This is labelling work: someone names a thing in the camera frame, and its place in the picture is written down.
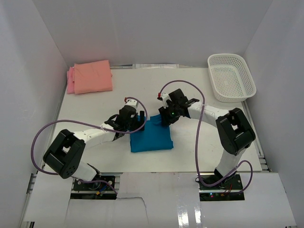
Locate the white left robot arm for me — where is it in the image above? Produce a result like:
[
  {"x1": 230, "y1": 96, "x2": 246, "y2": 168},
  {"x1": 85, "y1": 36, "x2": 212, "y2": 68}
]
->
[{"x1": 43, "y1": 105, "x2": 145, "y2": 190}]

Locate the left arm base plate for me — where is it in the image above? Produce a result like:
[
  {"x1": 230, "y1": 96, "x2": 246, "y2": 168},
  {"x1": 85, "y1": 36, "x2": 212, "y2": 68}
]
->
[{"x1": 70, "y1": 174, "x2": 118, "y2": 200}]

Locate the folded pink t shirt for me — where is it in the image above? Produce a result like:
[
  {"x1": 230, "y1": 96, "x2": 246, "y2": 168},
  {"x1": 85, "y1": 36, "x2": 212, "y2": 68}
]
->
[{"x1": 66, "y1": 67, "x2": 75, "y2": 94}]

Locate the white paper sheet at back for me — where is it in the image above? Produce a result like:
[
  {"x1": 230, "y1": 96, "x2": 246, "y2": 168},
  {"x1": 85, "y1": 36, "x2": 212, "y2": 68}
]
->
[{"x1": 133, "y1": 64, "x2": 179, "y2": 69}]

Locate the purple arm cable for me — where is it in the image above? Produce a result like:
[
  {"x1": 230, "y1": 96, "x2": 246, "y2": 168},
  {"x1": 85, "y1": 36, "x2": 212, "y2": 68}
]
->
[
  {"x1": 30, "y1": 96, "x2": 148, "y2": 195},
  {"x1": 157, "y1": 80, "x2": 253, "y2": 196}
]

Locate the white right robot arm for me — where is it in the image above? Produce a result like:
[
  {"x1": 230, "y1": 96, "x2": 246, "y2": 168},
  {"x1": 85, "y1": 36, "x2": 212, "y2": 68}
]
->
[{"x1": 157, "y1": 89, "x2": 256, "y2": 190}]

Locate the blue t shirt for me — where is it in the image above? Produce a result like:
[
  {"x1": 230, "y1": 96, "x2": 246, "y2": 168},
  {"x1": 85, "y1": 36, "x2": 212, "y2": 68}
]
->
[{"x1": 130, "y1": 114, "x2": 173, "y2": 153}]

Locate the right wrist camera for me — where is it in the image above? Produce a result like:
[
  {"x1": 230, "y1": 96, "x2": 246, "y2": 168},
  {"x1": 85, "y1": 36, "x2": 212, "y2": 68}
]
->
[{"x1": 157, "y1": 93, "x2": 171, "y2": 107}]

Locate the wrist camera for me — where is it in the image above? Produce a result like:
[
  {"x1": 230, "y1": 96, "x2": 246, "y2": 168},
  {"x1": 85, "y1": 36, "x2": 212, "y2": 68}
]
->
[
  {"x1": 124, "y1": 97, "x2": 138, "y2": 109},
  {"x1": 157, "y1": 93, "x2": 171, "y2": 107}
]

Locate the white perforated plastic basket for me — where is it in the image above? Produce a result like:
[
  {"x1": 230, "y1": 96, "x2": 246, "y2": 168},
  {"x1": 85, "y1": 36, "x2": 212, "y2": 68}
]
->
[{"x1": 207, "y1": 53, "x2": 257, "y2": 103}]

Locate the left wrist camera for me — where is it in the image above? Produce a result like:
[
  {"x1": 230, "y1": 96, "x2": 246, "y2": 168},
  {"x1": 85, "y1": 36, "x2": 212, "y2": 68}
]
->
[{"x1": 124, "y1": 97, "x2": 138, "y2": 109}]

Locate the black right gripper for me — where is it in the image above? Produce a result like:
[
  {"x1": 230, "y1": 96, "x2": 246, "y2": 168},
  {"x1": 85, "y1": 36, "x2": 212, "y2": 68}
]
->
[{"x1": 159, "y1": 103, "x2": 181, "y2": 127}]

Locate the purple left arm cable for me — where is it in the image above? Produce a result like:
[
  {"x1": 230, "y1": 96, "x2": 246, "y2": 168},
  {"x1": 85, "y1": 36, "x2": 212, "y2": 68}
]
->
[{"x1": 30, "y1": 96, "x2": 148, "y2": 195}]

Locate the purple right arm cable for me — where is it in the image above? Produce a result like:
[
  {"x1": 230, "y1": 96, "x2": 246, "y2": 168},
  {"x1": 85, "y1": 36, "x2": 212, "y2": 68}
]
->
[{"x1": 157, "y1": 80, "x2": 253, "y2": 196}]

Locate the folded salmon t shirt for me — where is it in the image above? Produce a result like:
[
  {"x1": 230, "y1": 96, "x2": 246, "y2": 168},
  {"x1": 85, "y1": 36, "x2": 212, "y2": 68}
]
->
[{"x1": 73, "y1": 60, "x2": 113, "y2": 95}]

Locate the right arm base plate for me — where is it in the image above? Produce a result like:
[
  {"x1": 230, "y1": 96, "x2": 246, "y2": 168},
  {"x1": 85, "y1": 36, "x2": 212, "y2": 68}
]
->
[{"x1": 195, "y1": 174, "x2": 245, "y2": 202}]

